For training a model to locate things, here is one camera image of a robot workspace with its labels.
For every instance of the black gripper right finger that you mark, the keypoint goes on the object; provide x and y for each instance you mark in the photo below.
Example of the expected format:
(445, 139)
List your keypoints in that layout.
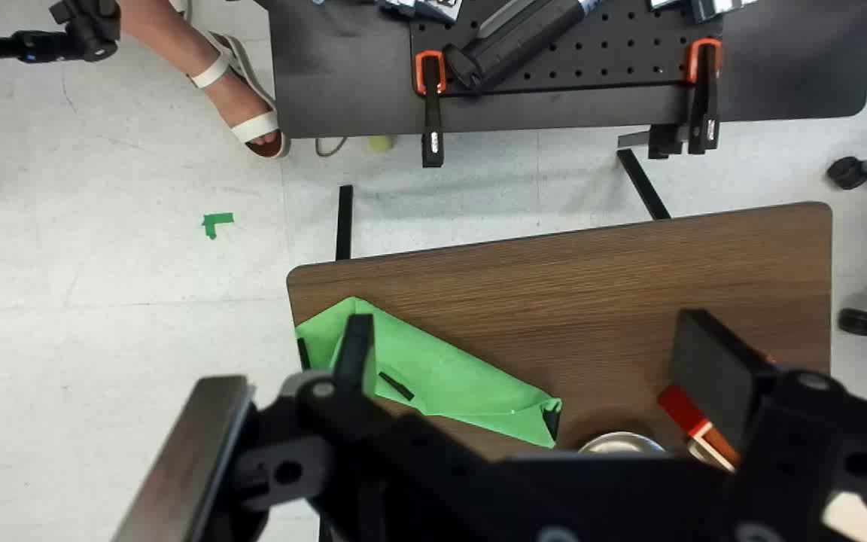
(712, 375)

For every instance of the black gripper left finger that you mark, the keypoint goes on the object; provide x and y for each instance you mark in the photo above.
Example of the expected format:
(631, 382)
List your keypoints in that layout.
(357, 351)

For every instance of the red wooden drawer box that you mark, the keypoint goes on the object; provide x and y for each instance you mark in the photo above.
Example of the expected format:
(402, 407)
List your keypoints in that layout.
(693, 418)

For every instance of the green cloth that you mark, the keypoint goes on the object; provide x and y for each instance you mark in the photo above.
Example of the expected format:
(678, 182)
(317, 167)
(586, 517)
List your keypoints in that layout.
(435, 375)

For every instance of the green floor tape mark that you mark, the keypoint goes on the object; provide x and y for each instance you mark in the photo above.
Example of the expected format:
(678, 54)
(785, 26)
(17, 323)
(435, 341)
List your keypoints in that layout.
(217, 223)

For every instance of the brown wooden table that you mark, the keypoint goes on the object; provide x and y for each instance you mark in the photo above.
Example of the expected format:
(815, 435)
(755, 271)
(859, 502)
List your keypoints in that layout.
(646, 189)

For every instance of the orange black bar clamp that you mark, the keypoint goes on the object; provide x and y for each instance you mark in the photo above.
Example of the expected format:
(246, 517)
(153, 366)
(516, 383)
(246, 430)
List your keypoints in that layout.
(432, 91)
(698, 86)

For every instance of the black work table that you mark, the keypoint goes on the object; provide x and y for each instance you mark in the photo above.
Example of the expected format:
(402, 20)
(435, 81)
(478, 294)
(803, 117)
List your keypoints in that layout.
(343, 71)

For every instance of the foot in white sandal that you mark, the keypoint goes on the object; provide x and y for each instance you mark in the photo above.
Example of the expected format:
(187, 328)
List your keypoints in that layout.
(240, 94)

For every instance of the black pegboard plate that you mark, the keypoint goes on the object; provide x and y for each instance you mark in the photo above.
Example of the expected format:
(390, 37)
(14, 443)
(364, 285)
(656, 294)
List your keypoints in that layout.
(633, 48)

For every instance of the black handheld power tool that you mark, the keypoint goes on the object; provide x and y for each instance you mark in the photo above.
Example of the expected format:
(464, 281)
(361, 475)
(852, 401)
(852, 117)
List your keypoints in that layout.
(524, 39)

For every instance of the black camera tripod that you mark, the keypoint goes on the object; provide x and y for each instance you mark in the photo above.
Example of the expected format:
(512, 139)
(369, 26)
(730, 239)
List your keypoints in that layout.
(62, 35)

